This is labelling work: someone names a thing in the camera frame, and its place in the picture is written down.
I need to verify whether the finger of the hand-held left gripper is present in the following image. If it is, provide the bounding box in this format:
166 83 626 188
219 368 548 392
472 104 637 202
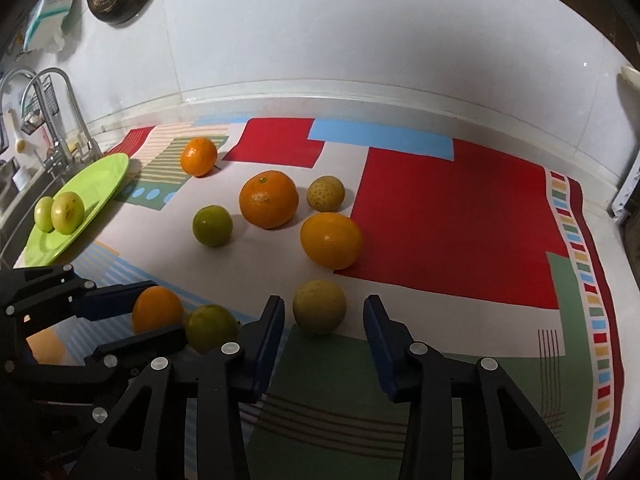
0 325 190 411
0 264 162 342

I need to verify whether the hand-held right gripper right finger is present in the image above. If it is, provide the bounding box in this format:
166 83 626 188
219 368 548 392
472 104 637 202
363 295 583 480

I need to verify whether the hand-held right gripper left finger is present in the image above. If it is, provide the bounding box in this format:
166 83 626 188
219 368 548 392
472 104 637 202
60 295 286 480

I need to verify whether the small orange mandarin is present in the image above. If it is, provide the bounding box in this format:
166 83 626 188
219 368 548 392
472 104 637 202
180 137 219 177
131 286 185 335

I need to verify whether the pale yellow-green citrus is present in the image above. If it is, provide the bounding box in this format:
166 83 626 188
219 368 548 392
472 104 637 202
292 280 348 336

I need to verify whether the spotted green citrus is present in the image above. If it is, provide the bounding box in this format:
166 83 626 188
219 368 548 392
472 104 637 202
51 191 85 235

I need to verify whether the small green citrus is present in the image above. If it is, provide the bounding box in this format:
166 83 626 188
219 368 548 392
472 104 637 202
34 196 55 233

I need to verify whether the lime green plate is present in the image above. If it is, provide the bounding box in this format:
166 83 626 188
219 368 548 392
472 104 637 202
24 154 131 263

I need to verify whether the yellow-orange citrus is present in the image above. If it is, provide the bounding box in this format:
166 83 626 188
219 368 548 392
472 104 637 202
300 212 364 269

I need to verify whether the large orange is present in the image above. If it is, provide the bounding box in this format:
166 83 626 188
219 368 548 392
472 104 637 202
238 170 300 230

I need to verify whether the yellow-green apple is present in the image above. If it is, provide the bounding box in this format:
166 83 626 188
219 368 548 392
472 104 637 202
306 175 346 212

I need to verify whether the colourful patterned mat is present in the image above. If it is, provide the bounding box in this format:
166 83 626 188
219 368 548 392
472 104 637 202
15 117 626 480

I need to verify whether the thin gooseneck faucet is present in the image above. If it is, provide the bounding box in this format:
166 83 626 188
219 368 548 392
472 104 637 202
34 67 103 161

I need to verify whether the thick steel faucet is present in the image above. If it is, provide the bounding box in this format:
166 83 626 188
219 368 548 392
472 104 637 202
0 67 68 173

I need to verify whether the black wire rack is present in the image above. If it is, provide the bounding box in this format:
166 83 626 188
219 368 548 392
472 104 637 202
21 74 57 136

